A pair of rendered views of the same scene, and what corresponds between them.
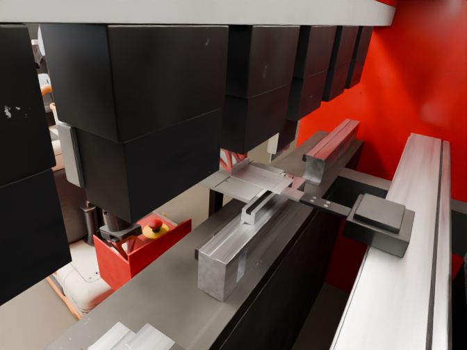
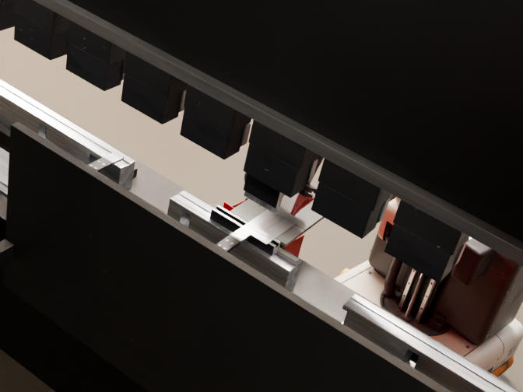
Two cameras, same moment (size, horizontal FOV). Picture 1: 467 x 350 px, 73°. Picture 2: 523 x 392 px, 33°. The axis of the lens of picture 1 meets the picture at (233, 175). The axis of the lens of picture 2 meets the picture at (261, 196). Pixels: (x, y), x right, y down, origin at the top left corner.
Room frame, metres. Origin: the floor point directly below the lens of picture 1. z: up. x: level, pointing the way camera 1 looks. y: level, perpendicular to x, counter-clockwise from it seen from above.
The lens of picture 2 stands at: (0.57, -1.93, 2.35)
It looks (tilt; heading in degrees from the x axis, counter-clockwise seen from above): 34 degrees down; 88
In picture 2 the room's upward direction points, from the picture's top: 14 degrees clockwise
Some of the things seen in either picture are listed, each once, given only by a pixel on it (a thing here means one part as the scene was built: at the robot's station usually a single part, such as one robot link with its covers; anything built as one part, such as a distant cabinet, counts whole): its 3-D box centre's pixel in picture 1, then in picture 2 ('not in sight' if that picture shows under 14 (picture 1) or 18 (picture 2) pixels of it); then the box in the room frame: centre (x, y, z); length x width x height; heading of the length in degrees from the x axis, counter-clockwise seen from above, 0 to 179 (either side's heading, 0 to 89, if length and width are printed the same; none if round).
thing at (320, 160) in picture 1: (334, 146); (433, 367); (1.11, -0.37, 0.92); 0.50 x 0.06 x 0.10; 150
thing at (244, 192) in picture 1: (221, 169); (285, 208); (0.71, 0.03, 1.00); 0.26 x 0.18 x 0.01; 60
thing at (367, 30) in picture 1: (347, 55); (430, 230); (1.01, -0.31, 1.26); 0.15 x 0.09 x 0.17; 150
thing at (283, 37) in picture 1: (247, 82); (217, 113); (0.49, -0.01, 1.26); 0.15 x 0.09 x 0.17; 150
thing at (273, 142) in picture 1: (283, 134); (263, 189); (0.64, -0.10, 1.13); 0.10 x 0.02 x 0.10; 150
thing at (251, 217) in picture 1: (269, 196); (244, 229); (0.61, -0.09, 0.99); 0.20 x 0.03 x 0.03; 150
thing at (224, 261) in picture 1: (260, 225); (231, 243); (0.59, -0.07, 0.92); 0.39 x 0.06 x 0.10; 150
